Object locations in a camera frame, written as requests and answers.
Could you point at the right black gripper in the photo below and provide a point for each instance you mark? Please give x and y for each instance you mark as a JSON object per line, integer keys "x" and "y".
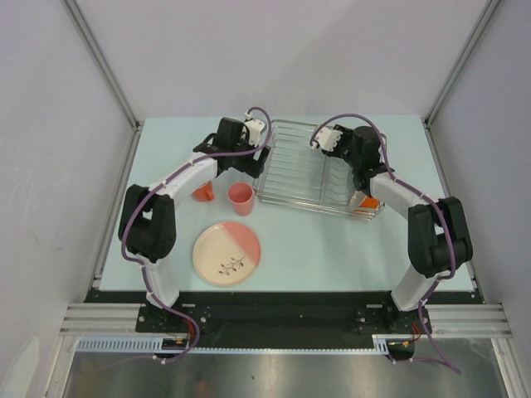
{"x": 347, "y": 134}

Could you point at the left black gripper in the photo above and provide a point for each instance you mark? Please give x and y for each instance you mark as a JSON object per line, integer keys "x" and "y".
{"x": 253, "y": 167}

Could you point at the metal wire dish rack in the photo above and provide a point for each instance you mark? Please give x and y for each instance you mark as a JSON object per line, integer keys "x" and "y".
{"x": 298, "y": 176}

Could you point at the orange white bowl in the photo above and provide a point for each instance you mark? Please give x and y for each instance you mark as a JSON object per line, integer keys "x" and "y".
{"x": 360, "y": 202}

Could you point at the orange mug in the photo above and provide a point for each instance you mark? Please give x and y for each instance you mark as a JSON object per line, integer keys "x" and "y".
{"x": 204, "y": 193}

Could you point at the pink cream branch plate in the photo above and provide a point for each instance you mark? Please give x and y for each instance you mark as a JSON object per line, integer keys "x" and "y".
{"x": 226, "y": 254}

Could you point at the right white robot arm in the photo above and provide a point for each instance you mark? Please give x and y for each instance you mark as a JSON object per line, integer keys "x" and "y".
{"x": 438, "y": 237}

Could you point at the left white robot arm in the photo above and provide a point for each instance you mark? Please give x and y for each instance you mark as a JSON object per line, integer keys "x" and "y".
{"x": 147, "y": 227}

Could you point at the pink plastic cup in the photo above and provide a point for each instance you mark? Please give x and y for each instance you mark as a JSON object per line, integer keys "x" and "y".
{"x": 241, "y": 197}

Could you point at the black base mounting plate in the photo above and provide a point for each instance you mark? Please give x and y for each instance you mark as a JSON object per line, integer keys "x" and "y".
{"x": 278, "y": 321}

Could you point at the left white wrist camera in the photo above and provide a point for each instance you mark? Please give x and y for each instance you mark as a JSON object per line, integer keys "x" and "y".
{"x": 252, "y": 131}

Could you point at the right aluminium frame post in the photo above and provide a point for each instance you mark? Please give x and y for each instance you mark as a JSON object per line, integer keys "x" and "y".
{"x": 472, "y": 41}

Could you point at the aluminium frame post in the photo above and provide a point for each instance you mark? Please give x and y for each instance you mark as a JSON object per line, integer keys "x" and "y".
{"x": 81, "y": 24}
{"x": 472, "y": 41}

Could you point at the aluminium front rail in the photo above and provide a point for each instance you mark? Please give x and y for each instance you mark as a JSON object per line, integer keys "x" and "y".
{"x": 448, "y": 321}

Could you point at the left aluminium frame post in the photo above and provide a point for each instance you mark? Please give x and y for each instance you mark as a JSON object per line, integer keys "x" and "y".
{"x": 81, "y": 24}

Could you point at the white slotted cable duct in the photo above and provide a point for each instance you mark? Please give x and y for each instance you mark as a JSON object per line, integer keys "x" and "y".
{"x": 159, "y": 345}

